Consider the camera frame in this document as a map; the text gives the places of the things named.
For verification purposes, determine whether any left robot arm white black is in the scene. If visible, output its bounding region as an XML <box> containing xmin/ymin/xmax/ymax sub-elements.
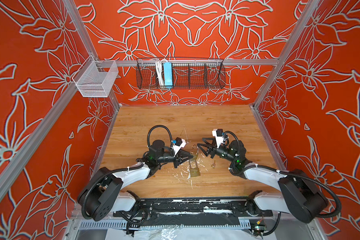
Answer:
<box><xmin>77</xmin><ymin>125</ymin><xmax>194</xmax><ymax>224</ymax></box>

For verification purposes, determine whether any white wire basket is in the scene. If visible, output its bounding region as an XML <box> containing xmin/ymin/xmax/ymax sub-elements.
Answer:
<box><xmin>72</xmin><ymin>55</ymin><xmax>119</xmax><ymax>98</ymax></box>

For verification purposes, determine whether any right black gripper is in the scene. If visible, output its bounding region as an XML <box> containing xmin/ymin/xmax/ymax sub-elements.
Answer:
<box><xmin>197</xmin><ymin>138</ymin><xmax>239</xmax><ymax>166</ymax></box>

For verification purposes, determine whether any light blue box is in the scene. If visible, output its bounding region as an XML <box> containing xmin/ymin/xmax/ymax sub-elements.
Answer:
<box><xmin>163</xmin><ymin>62</ymin><xmax>173</xmax><ymax>89</ymax></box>

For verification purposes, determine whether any black wire basket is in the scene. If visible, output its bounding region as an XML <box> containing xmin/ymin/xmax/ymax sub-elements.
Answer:
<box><xmin>136</xmin><ymin>57</ymin><xmax>227</xmax><ymax>90</ymax></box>

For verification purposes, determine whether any long-shackle brass padlock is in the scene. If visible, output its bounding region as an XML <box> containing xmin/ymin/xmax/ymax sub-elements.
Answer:
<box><xmin>189</xmin><ymin>160</ymin><xmax>201</xmax><ymax>178</ymax></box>

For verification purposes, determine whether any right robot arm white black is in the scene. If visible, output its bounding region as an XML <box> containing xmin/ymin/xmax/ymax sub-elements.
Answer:
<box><xmin>197</xmin><ymin>129</ymin><xmax>342</xmax><ymax>224</ymax></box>

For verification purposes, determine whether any white cables bundle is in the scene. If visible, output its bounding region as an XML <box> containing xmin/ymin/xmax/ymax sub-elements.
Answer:
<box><xmin>154</xmin><ymin>59</ymin><xmax>165</xmax><ymax>88</ymax></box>

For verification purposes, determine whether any small brass padlock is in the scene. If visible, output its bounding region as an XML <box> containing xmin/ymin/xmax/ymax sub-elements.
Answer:
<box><xmin>191</xmin><ymin>145</ymin><xmax>199</xmax><ymax>162</ymax></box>

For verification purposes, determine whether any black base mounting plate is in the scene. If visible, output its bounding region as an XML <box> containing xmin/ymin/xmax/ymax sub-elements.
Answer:
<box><xmin>123</xmin><ymin>197</ymin><xmax>276</xmax><ymax>225</ymax></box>

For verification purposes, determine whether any grey slotted cable duct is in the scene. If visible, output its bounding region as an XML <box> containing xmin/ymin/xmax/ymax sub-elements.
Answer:
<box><xmin>78</xmin><ymin>219</ymin><xmax>251</xmax><ymax>230</ymax></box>

